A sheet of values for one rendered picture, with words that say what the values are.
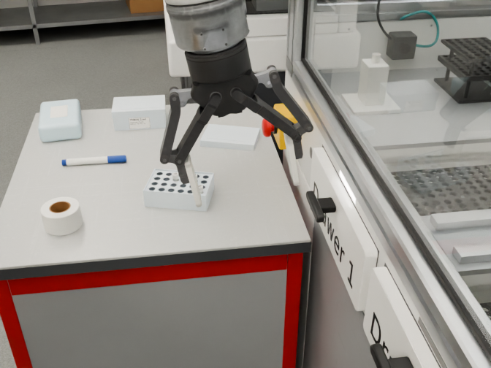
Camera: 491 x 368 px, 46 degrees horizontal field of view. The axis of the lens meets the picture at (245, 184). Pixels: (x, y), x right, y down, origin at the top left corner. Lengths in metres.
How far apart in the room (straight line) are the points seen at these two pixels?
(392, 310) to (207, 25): 0.39
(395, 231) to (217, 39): 0.31
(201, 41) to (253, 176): 0.61
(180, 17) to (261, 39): 0.96
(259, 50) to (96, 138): 0.51
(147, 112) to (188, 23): 0.78
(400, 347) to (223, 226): 0.49
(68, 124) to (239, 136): 0.40
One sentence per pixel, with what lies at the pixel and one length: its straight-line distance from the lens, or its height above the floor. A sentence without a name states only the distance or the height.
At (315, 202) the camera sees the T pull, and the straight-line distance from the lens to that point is 0.89.
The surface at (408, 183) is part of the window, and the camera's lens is 0.71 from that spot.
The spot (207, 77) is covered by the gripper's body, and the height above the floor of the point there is 1.15.
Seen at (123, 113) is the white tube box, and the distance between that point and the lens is 1.43.
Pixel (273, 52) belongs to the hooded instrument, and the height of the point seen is 0.86.
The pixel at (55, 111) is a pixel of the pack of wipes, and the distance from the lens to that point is 1.48.
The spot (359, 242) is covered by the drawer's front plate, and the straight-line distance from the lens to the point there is 0.79.
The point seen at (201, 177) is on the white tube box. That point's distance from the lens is 1.16.
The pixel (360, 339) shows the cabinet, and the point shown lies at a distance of 0.91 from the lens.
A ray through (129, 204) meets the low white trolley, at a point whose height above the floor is 0.76.
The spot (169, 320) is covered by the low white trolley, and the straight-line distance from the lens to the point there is 1.16.
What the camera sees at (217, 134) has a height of 0.78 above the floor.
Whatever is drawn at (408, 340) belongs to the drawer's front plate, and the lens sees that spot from 0.67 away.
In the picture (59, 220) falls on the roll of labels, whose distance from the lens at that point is 1.09.
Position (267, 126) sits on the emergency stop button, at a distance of 1.16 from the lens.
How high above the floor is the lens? 1.41
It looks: 32 degrees down
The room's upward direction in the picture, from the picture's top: straight up
